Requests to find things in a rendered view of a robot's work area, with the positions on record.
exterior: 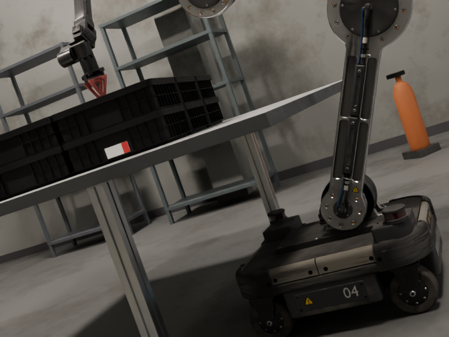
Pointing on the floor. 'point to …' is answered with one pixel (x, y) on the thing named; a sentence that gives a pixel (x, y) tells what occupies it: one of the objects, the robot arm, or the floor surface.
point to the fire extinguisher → (411, 120)
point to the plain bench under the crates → (194, 144)
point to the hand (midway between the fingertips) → (101, 95)
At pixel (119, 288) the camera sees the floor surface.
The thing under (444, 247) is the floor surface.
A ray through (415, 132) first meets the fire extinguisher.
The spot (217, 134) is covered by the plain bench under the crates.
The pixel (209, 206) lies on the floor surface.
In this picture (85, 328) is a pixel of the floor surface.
